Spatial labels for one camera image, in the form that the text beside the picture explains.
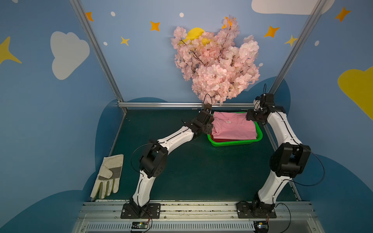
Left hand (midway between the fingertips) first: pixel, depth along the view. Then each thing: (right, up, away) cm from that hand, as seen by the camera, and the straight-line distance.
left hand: (205, 121), depth 93 cm
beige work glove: (-58, -31, -7) cm, 66 cm away
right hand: (+30, +4, -1) cm, 30 cm away
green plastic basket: (+23, -15, +4) cm, 28 cm away
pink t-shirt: (+22, -3, +12) cm, 26 cm away
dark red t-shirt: (+12, -13, +4) cm, 18 cm away
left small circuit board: (-36, -53, -21) cm, 67 cm away
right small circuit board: (+26, -54, -20) cm, 63 cm away
